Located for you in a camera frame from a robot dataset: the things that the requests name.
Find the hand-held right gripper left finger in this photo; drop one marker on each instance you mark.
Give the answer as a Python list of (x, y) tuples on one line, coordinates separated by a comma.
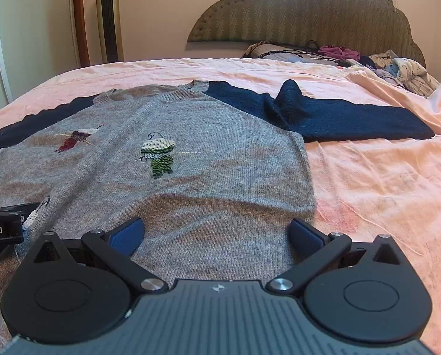
[(126, 236)]

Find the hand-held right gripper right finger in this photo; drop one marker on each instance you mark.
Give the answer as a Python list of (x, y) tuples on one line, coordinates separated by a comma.
[(306, 237)]

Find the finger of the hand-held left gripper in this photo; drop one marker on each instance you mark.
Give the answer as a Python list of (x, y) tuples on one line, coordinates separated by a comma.
[(21, 209)]

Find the grey sweater with navy sleeves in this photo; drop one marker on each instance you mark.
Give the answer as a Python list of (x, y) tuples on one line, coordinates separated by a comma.
[(205, 177)]

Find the pile of crumpled clothes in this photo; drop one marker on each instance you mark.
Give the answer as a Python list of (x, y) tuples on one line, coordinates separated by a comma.
[(409, 70)]

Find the pink bed sheet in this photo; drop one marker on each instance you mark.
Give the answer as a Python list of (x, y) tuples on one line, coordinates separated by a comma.
[(372, 177)]

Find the white sliding door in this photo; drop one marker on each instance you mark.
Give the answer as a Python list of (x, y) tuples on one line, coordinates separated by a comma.
[(39, 37)]

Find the magenta cloth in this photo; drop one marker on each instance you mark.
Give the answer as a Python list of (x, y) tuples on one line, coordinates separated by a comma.
[(337, 51)]

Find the striped grey pillow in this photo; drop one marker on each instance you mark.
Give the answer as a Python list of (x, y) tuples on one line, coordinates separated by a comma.
[(268, 48)]

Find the gold tower air conditioner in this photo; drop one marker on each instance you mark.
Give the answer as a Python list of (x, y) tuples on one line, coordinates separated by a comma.
[(109, 26)]

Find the olive padded headboard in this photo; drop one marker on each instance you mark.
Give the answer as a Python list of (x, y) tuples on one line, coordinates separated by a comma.
[(298, 11)]

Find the brown wooden door frame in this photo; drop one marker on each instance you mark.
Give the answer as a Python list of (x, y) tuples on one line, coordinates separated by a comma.
[(81, 26)]

